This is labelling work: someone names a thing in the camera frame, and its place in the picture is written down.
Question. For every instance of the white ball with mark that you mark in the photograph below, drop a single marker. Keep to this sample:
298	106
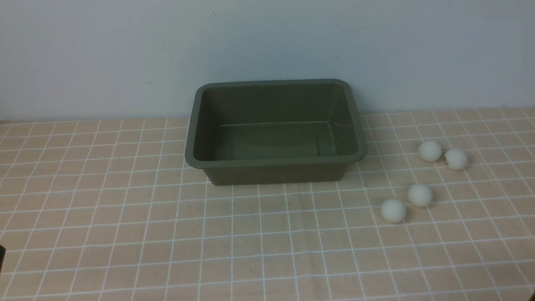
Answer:
455	159

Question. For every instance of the pink checkered tablecloth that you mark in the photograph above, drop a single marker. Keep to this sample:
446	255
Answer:
107	210

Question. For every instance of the black object at left edge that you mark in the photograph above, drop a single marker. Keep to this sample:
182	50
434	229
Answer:
2	256

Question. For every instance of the olive green plastic bin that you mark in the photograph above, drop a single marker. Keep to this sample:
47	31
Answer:
272	132

